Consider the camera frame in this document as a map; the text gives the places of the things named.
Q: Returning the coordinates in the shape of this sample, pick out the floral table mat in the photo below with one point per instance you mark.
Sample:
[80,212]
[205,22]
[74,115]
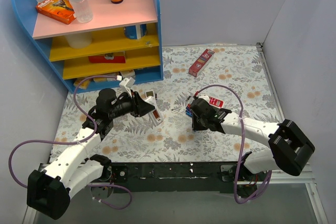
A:
[236,75]

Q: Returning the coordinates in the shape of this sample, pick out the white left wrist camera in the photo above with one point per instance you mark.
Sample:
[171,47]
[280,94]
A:
[125,84]

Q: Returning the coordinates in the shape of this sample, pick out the blue white can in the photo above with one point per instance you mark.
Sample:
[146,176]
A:
[135,32]

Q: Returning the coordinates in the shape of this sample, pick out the red toothpaste box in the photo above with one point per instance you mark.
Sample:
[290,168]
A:
[201,62]

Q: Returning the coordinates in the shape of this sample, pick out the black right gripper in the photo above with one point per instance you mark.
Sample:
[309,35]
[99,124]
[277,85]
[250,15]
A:
[195,120]

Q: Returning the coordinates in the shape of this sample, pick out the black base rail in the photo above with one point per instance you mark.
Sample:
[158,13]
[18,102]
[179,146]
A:
[174,176]

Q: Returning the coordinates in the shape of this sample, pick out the blue battery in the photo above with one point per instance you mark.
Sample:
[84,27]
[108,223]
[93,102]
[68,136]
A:
[188,113]

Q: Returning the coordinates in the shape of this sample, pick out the blue shelf unit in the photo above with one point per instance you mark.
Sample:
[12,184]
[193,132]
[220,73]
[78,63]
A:
[121,37]

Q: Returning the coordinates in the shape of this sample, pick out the red box on shelf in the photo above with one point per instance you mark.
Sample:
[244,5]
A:
[113,57]

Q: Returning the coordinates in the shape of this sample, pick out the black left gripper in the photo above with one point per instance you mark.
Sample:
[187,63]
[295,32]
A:
[135,103]

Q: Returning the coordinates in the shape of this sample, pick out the orange razor box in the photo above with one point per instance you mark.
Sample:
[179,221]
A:
[59,10]

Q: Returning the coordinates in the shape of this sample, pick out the white cup on shelf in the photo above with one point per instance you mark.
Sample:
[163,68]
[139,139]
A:
[79,40]

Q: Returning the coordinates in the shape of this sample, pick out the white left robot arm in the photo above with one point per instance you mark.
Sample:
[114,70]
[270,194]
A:
[50,191]

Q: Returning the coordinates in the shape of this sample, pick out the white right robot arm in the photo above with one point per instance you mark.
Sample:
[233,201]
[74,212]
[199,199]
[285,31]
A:
[289,149]

